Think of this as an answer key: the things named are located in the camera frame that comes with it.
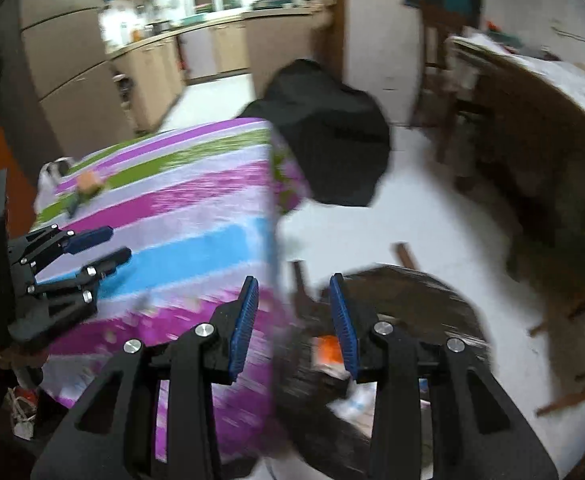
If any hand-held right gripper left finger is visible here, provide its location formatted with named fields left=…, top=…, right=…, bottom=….
left=32, top=276, right=260, bottom=480

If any grey refrigerator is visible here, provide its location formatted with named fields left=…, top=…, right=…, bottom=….
left=19, top=0, right=140, bottom=137

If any orange snack packet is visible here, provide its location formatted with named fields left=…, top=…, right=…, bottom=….
left=311, top=334, right=347, bottom=370

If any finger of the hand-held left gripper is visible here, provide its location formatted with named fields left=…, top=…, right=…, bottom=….
left=22, top=247, right=132, bottom=334
left=10, top=225, right=114, bottom=269

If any white cloth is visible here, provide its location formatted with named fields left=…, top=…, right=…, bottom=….
left=465, top=32, right=585, bottom=131

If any red white shoe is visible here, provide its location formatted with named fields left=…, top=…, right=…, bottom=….
left=4, top=384, right=42, bottom=442

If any small orange toy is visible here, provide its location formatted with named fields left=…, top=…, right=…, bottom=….
left=76, top=170, right=106, bottom=197

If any trash bin with black bag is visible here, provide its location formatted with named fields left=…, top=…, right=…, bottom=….
left=271, top=264, right=494, bottom=480

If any brown wooden stick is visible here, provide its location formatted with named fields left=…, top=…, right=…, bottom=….
left=394, top=242, right=419, bottom=272

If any white crumpled paper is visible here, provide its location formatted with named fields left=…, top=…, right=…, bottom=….
left=331, top=384, right=379, bottom=422

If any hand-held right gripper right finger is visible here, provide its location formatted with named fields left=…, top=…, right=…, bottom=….
left=329, top=273, right=558, bottom=480

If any wooden folding chair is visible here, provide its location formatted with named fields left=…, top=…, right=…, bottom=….
left=529, top=274, right=585, bottom=417

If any floral striped tablecloth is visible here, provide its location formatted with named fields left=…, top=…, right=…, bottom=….
left=32, top=117, right=313, bottom=463

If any large black bag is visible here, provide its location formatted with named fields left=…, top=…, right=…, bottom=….
left=241, top=58, right=393, bottom=207

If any dark wooden table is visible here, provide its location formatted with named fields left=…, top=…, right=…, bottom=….
left=435, top=35, right=585, bottom=273

